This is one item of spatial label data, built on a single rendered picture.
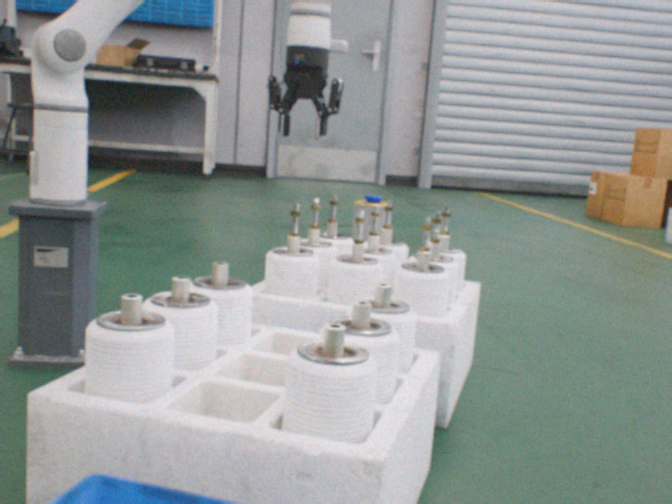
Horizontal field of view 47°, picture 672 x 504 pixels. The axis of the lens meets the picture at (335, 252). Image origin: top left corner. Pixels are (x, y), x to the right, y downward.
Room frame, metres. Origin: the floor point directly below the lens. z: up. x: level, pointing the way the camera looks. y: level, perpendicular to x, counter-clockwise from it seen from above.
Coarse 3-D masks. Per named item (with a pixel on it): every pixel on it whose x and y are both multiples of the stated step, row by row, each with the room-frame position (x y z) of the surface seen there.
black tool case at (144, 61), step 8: (144, 56) 5.65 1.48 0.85; (152, 56) 5.67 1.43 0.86; (160, 56) 5.69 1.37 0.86; (144, 64) 5.65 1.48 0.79; (152, 64) 5.66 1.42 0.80; (160, 64) 5.67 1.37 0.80; (168, 64) 5.67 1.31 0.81; (176, 64) 5.71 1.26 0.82; (184, 64) 5.72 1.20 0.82; (192, 64) 5.74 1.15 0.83
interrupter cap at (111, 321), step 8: (112, 312) 0.85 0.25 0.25; (120, 312) 0.86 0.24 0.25; (144, 312) 0.86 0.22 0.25; (96, 320) 0.81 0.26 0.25; (104, 320) 0.82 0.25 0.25; (112, 320) 0.82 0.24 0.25; (120, 320) 0.83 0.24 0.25; (144, 320) 0.84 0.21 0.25; (152, 320) 0.83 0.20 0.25; (160, 320) 0.84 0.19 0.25; (104, 328) 0.80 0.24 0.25; (112, 328) 0.79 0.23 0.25; (120, 328) 0.79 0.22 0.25; (128, 328) 0.79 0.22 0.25; (136, 328) 0.79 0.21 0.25; (144, 328) 0.80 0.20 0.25; (152, 328) 0.81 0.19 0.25
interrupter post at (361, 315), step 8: (360, 304) 0.87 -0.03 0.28; (368, 304) 0.88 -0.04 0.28; (352, 312) 0.88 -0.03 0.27; (360, 312) 0.87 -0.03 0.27; (368, 312) 0.87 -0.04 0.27; (352, 320) 0.88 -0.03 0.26; (360, 320) 0.87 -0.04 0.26; (368, 320) 0.87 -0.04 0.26; (360, 328) 0.87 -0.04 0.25; (368, 328) 0.88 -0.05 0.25
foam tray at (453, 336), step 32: (256, 288) 1.36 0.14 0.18; (320, 288) 1.40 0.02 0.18; (256, 320) 1.30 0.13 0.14; (288, 320) 1.28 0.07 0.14; (320, 320) 1.27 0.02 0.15; (416, 320) 1.22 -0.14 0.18; (448, 320) 1.23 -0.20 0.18; (448, 352) 1.21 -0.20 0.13; (448, 384) 1.21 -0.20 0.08; (448, 416) 1.22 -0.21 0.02
